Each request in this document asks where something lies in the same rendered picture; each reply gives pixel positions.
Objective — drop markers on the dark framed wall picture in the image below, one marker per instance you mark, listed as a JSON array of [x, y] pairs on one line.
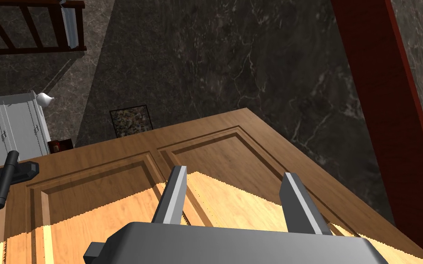
[[130, 121]]

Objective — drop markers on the white vase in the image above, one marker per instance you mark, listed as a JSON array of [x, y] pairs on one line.
[[45, 99]]

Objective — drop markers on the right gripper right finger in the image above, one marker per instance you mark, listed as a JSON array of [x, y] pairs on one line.
[[301, 205]]

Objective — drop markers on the brown wooden door leaf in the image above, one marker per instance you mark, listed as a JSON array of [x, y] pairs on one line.
[[97, 183]]

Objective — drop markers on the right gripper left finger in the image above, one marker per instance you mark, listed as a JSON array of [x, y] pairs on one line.
[[171, 198]]

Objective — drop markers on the dark red wooden shelf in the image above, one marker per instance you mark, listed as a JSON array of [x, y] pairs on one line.
[[31, 27]]

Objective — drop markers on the white cabinet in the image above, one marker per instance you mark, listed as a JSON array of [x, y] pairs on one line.
[[7, 128]]

